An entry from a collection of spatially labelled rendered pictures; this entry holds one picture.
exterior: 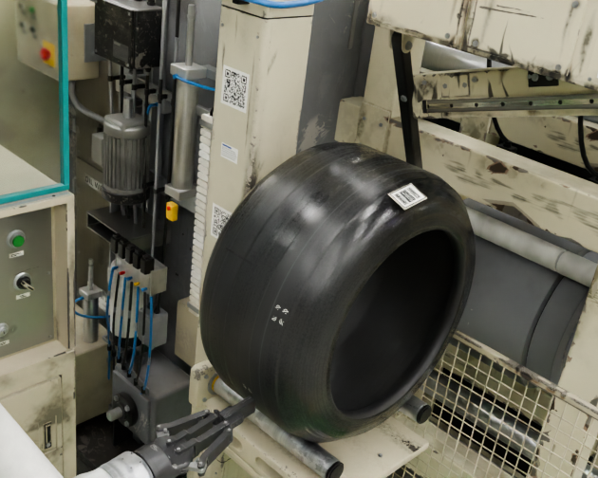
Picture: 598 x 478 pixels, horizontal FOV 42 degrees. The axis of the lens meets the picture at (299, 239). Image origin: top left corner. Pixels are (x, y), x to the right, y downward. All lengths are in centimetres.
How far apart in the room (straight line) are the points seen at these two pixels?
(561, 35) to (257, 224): 59
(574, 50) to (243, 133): 61
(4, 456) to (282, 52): 86
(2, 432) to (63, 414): 88
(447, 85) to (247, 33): 45
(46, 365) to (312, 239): 74
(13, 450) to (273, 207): 59
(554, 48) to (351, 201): 42
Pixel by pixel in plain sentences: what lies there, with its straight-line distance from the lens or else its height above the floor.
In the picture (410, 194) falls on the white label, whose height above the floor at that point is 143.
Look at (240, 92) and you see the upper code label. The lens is 150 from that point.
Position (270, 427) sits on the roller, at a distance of 158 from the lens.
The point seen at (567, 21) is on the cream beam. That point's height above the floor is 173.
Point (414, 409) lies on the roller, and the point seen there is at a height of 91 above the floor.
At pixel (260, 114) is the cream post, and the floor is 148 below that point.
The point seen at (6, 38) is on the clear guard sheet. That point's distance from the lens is 148.
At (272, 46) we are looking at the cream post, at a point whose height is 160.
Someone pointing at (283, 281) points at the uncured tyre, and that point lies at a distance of 126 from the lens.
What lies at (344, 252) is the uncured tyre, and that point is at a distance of 125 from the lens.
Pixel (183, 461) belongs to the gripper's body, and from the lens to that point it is 133.
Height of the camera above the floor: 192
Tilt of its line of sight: 26 degrees down
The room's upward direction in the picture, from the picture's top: 8 degrees clockwise
